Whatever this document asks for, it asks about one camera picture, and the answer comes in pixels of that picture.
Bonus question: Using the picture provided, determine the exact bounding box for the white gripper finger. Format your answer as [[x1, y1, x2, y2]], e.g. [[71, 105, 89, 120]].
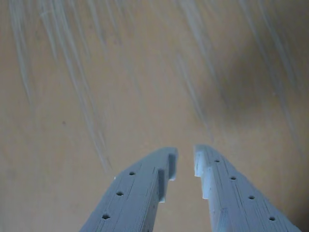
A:
[[194, 144, 302, 232], [79, 146, 179, 232]]

